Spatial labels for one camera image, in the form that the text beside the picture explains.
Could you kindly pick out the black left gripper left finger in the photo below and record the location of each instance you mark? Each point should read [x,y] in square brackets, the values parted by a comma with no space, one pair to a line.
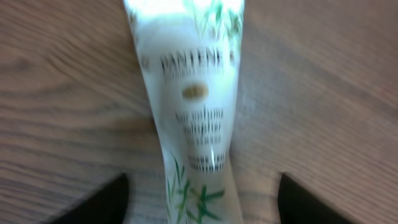
[106,206]

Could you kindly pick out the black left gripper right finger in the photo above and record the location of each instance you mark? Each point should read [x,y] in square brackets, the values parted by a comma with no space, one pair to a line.
[297,205]

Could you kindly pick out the white cosmetic tube gold cap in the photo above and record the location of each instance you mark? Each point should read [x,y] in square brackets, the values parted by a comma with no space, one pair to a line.
[189,53]

